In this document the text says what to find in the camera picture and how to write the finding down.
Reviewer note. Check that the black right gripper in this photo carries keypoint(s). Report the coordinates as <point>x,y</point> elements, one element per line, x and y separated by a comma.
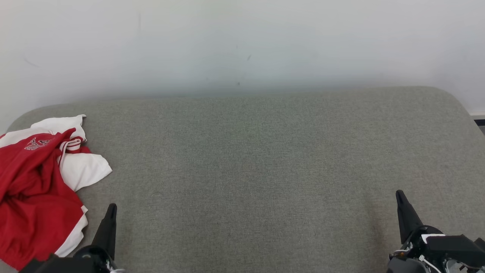
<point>416,246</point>

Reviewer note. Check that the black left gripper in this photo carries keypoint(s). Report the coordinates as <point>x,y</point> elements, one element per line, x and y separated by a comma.
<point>94,259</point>

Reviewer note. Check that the red white sleeved jersey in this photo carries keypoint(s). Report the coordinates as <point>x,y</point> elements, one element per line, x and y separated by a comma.
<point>83,170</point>

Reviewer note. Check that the red shorts white stripe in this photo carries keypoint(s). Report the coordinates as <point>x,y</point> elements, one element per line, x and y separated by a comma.
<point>34,220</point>

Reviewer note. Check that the dark baseboard strip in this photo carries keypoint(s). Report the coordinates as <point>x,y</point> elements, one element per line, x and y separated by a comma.
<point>479,122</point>

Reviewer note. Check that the grey fabric sofa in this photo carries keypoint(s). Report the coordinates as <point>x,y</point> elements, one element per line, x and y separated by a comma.
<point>246,170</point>

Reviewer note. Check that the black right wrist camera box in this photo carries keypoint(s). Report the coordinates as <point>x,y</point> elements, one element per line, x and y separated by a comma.
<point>454,248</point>

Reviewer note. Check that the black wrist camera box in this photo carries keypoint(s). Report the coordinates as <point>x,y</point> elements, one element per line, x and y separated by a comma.
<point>454,248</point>
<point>41,265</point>

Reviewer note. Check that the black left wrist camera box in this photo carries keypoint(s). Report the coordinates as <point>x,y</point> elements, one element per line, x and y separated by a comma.
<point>41,265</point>

